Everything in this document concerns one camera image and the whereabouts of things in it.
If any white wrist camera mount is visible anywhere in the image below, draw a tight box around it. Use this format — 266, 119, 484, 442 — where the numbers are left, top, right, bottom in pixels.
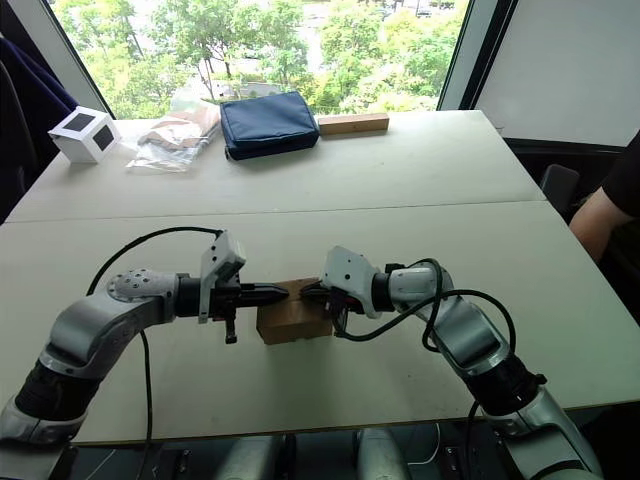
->
198, 229, 247, 325
318, 244, 382, 320

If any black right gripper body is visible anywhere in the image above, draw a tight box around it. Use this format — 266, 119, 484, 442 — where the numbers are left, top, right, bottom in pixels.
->
323, 290, 369, 335

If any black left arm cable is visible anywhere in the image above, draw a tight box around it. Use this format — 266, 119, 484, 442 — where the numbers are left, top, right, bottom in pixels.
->
85, 226, 225, 480

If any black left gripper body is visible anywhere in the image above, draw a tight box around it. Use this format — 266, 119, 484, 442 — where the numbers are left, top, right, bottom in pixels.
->
208, 277, 247, 347

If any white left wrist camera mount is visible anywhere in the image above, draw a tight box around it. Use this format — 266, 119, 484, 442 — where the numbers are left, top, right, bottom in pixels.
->
198, 229, 247, 325

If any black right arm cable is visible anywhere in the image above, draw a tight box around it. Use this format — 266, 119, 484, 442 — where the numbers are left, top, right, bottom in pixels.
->
332, 257, 518, 449

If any grey chair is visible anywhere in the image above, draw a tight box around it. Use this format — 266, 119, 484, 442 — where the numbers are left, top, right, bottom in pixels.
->
538, 163, 582, 222

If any person's black shirt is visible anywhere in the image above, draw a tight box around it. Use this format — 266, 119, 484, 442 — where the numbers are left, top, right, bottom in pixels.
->
598, 133, 640, 306

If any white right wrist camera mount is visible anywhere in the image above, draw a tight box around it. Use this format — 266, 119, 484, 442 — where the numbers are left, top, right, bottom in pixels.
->
318, 244, 382, 320

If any light wooden block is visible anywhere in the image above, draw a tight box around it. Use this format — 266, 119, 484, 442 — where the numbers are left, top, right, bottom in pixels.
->
317, 112, 391, 138

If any dark purple cloth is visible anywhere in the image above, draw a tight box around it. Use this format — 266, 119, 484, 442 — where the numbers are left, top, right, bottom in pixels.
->
0, 33, 82, 224

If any small brown cardboard box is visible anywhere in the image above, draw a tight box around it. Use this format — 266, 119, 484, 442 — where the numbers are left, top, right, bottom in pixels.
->
255, 277, 335, 347

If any white cube with black squares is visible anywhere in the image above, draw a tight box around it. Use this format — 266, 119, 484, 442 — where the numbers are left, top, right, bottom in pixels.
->
47, 105, 123, 165

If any dark window frame post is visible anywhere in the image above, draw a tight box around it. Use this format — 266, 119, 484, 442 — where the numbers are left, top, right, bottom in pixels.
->
436, 0, 517, 113

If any thin white cable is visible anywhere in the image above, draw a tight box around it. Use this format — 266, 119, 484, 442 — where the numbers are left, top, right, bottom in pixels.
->
408, 423, 443, 465

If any grey rounded shape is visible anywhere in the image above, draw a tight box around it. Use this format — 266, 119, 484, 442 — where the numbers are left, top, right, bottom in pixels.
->
218, 435, 282, 480
356, 427, 412, 480

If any navy blue fabric pouch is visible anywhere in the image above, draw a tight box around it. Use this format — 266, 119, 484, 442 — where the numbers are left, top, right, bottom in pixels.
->
219, 90, 322, 163

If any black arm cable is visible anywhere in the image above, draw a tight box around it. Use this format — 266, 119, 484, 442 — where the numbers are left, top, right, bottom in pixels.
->
332, 257, 518, 449
85, 226, 225, 480

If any clear plastic bag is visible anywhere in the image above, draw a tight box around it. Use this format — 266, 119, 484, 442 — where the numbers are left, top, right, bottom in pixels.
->
125, 93, 224, 175

